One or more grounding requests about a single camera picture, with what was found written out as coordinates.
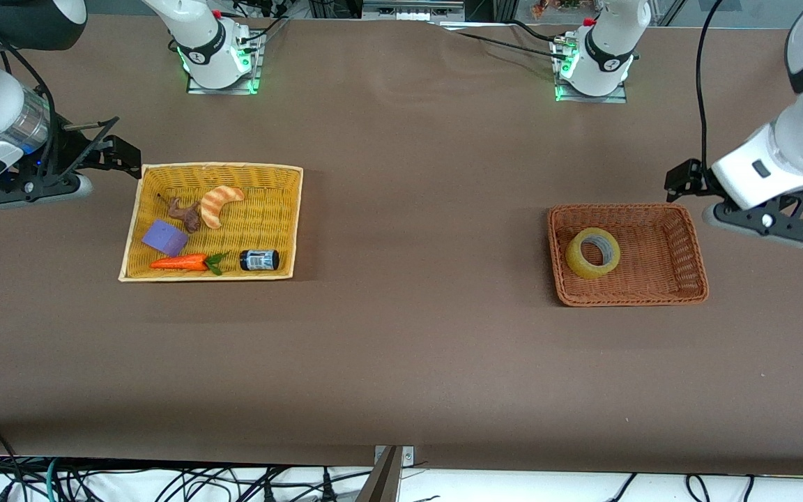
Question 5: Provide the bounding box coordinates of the black frame profile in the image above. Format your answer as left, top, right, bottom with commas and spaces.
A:
464, 0, 519, 22

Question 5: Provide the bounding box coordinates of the silver table edge bracket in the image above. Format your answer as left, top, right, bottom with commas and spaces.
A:
374, 445, 415, 466

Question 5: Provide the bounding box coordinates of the brown toy animal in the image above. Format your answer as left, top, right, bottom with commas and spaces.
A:
156, 193, 202, 234

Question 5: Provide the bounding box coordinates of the toy croissant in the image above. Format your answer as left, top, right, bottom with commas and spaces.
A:
200, 185, 246, 230

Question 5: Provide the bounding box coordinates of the clear yellowish tape roll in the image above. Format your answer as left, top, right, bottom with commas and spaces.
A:
565, 227, 622, 280

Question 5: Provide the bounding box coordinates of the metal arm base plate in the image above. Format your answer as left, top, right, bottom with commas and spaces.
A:
187, 31, 263, 95
553, 38, 629, 104

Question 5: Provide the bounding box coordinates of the black table cable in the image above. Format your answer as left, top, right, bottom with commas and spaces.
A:
231, 0, 291, 44
510, 19, 564, 44
436, 26, 573, 63

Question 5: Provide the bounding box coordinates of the small black bottle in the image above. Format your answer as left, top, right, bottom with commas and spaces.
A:
239, 249, 281, 273

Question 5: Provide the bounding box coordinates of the yellow wicker basket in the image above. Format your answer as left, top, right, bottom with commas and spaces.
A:
118, 162, 305, 283

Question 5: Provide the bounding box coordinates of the orange toy carrot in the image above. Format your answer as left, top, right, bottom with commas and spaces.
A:
148, 252, 230, 276

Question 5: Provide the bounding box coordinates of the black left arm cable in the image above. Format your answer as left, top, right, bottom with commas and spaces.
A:
695, 0, 727, 169

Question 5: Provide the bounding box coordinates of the silver background device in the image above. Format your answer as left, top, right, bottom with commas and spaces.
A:
362, 0, 466, 22

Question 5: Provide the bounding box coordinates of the colourful background object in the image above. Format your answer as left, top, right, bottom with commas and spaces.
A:
529, 0, 587, 18

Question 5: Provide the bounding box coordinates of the brown wicker basket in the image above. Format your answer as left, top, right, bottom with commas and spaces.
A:
547, 203, 710, 307

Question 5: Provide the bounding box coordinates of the grey metal post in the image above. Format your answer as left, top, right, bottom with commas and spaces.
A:
355, 446, 402, 502

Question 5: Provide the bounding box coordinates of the purple foam block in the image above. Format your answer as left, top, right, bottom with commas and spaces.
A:
141, 219, 190, 257

